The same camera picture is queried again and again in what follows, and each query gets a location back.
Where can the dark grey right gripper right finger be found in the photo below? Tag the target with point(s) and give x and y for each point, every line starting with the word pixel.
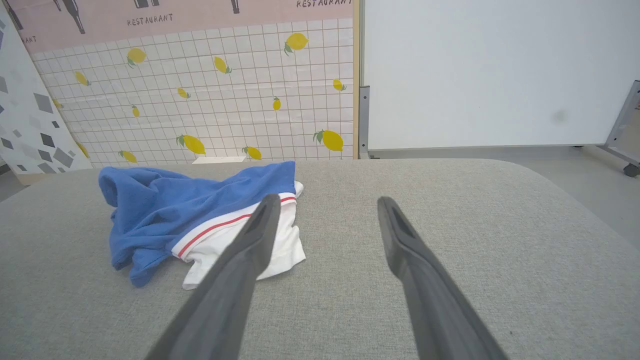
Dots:
pixel 425 295

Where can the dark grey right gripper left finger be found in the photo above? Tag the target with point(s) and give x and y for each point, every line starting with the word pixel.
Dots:
pixel 235 280

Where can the blue and white basketball jersey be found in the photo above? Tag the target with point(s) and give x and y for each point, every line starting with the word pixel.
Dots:
pixel 165 215

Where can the small white box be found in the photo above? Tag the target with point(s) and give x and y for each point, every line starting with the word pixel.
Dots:
pixel 219 160

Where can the grey metal board foot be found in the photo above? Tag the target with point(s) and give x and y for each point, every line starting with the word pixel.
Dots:
pixel 364 120

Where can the white board panel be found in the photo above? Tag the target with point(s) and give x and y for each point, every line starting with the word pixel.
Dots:
pixel 500 75

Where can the grey terrazzo print panel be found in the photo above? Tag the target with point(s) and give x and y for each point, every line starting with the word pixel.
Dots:
pixel 30 125

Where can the grey metal frame with caster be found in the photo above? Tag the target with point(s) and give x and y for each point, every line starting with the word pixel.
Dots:
pixel 625 125

